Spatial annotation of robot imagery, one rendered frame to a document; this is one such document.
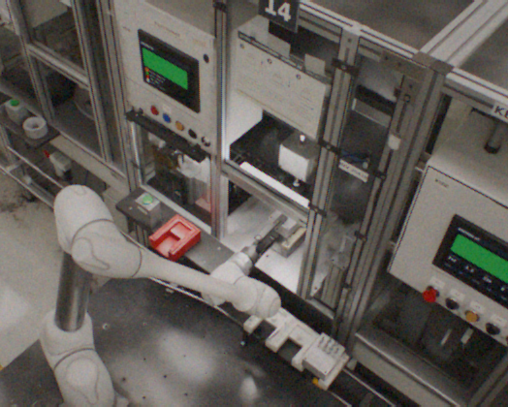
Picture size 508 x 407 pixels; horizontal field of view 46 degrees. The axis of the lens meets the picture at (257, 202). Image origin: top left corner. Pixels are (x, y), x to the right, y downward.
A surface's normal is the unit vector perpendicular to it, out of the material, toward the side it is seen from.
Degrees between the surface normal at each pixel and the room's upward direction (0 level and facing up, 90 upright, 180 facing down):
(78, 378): 6
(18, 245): 0
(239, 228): 0
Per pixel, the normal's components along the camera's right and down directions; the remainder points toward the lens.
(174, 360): 0.05, -0.66
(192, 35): -0.63, 0.56
